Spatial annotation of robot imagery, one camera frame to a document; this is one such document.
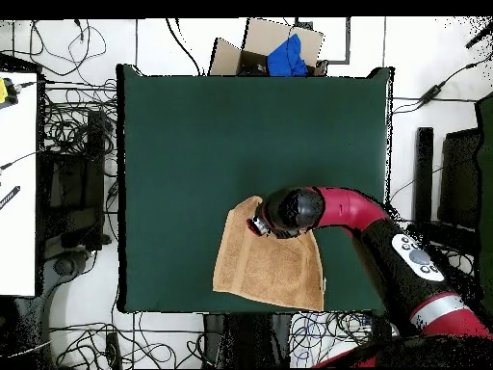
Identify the dark green table cloth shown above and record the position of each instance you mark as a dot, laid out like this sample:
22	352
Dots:
231	127

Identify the black rod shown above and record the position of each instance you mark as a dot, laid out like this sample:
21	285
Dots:
479	36

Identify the black round pedestal foot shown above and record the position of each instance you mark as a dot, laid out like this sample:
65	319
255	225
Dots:
63	266

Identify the white desk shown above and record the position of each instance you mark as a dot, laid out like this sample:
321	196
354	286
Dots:
17	231

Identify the blue cloth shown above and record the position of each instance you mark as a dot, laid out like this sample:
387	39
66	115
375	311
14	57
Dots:
287	58

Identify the black flat bar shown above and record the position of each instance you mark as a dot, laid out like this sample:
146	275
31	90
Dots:
9	197

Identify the green draped cloth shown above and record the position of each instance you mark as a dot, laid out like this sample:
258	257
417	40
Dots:
486	192

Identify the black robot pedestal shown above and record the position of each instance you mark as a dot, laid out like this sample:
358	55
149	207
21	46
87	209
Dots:
246	339

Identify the black power strip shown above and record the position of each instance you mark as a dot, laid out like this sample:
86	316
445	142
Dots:
381	323
113	350

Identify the brown cardboard box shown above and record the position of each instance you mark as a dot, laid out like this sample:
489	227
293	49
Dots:
265	36

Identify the yellow and black tool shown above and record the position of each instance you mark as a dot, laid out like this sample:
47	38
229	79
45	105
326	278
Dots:
3	90

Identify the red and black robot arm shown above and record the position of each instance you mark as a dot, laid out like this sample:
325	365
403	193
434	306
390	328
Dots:
346	210

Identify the black equipment stand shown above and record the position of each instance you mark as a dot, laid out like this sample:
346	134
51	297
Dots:
94	154

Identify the black long beam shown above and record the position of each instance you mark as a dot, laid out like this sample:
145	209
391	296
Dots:
423	173

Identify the tan terry towel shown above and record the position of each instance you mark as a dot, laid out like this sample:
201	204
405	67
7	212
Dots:
269	269

